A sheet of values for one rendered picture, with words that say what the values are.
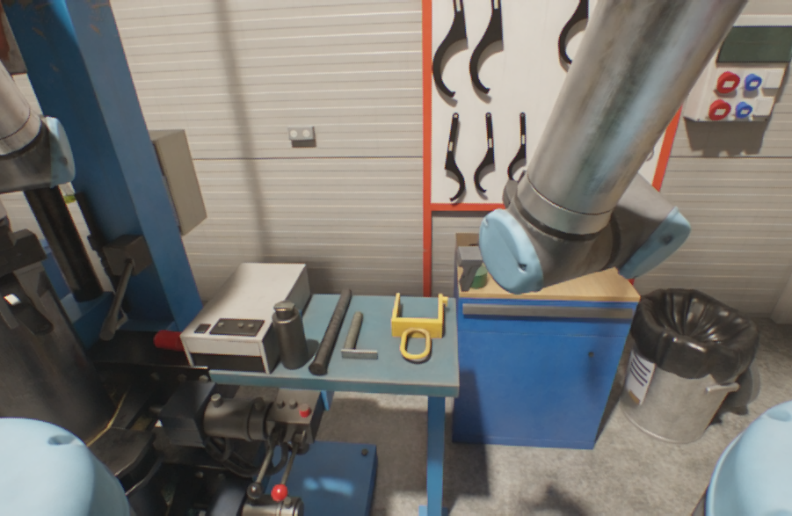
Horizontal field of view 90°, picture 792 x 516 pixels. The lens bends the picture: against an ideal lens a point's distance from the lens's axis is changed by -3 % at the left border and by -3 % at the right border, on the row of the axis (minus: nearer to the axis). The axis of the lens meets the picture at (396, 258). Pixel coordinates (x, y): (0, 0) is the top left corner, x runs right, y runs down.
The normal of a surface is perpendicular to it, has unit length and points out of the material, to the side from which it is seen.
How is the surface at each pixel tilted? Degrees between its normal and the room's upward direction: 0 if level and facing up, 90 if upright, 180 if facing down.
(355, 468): 0
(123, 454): 0
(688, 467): 0
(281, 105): 90
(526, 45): 90
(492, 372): 90
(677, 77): 110
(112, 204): 90
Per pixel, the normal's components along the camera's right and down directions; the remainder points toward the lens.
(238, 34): -0.10, 0.48
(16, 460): 0.04, -0.89
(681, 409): -0.34, 0.50
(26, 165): 0.69, 0.72
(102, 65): 0.99, 0.02
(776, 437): -0.18, -0.87
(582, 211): -0.11, 0.73
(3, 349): 0.55, 0.39
